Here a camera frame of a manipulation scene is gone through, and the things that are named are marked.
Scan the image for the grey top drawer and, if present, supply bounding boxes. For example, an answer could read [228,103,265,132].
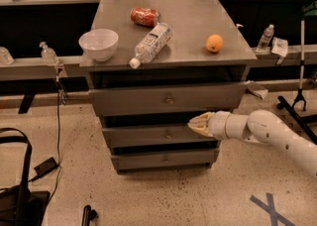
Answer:
[89,82,246,116]

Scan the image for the grey drawer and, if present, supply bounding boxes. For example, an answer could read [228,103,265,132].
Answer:
[111,149,219,171]
[89,82,246,116]
[102,125,214,148]

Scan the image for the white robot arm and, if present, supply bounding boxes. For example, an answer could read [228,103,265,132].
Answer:
[188,110,317,178]

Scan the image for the grey bottom drawer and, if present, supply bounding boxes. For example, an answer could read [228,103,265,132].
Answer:
[111,149,219,171]

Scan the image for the grey drawer cabinet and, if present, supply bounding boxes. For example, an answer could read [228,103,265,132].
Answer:
[81,0,256,157]

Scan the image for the grey middle drawer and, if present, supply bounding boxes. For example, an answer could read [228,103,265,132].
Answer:
[102,125,214,148]

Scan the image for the book on floor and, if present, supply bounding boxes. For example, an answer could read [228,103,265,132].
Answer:
[247,81,268,99]

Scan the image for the orange fruit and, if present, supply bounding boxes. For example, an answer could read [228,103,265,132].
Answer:
[206,35,224,53]

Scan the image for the clear plastic water bottle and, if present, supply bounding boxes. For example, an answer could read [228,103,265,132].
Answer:
[129,23,172,68]

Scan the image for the small water bottle on ledge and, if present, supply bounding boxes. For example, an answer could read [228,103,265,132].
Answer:
[256,24,274,53]

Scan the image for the crumpled plastic packet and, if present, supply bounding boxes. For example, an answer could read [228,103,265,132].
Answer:
[271,37,288,57]

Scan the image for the red soda can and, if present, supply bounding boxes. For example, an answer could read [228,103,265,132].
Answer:
[130,7,160,27]

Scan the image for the white bowl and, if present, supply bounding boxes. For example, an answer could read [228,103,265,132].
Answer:
[78,29,119,61]

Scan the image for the black object at bottom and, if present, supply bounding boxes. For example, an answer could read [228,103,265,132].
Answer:
[81,205,98,226]

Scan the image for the black stand with pole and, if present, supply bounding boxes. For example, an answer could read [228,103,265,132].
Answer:
[277,1,317,144]

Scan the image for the black power adapter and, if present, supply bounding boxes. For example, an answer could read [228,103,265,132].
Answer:
[34,157,58,177]

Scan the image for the hand sanitizer pump bottle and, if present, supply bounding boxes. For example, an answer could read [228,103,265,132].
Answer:
[40,42,59,66]

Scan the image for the clear container at left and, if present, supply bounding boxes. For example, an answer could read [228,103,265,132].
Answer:
[0,47,14,64]

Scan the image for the black cable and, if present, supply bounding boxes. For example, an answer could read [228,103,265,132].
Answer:
[28,77,67,204]

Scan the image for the black bag with strap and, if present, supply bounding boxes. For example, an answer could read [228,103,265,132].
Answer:
[0,128,50,226]

